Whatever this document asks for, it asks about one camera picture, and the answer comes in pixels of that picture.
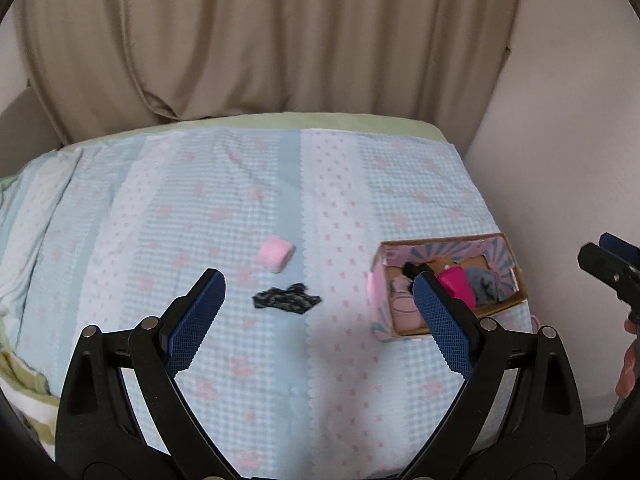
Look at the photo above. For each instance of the light blue checked blanket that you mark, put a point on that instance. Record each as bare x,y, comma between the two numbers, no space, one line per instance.
225,185

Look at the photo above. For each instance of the magenta pouch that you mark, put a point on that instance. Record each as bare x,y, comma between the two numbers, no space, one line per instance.
457,282

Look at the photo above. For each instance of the pink patterned cardboard box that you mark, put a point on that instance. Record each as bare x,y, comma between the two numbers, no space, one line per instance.
500,250

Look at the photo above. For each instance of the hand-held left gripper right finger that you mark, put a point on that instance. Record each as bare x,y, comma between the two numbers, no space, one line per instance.
442,325

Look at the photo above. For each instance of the light green bed sheet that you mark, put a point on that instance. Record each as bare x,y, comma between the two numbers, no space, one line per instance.
300,120

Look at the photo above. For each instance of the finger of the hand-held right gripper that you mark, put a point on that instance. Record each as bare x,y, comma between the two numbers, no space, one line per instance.
620,246
597,260

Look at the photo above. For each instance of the grey sock roll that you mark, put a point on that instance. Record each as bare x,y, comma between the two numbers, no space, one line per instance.
482,282

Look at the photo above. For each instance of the grey beige headboard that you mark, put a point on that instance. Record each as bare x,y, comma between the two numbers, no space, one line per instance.
25,125

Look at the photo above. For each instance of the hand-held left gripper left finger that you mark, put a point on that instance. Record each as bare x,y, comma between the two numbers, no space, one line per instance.
195,325

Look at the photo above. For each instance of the beige curtain panel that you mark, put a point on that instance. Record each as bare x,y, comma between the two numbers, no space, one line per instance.
75,60
325,35

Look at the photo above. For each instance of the person's right hand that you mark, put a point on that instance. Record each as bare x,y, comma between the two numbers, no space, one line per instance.
627,370

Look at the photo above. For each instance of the pink sock roll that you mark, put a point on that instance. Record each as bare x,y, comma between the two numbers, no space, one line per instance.
275,254

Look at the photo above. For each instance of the dark patterned cloth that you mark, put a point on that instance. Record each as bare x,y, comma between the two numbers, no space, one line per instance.
285,300

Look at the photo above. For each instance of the black sock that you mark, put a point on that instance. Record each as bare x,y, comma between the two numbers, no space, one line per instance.
412,269

